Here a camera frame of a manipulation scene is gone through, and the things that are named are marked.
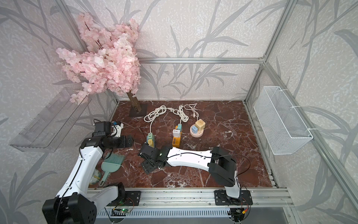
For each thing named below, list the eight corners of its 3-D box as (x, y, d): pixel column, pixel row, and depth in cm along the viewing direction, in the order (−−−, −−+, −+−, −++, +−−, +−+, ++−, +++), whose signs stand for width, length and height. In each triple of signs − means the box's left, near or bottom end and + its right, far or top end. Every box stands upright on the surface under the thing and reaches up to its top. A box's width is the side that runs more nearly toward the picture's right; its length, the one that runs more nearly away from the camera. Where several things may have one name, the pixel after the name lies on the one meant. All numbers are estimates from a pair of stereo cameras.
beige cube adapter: (198, 133, 101) (199, 127, 95) (193, 128, 104) (194, 122, 98) (205, 129, 104) (206, 123, 97) (200, 124, 107) (200, 118, 100)
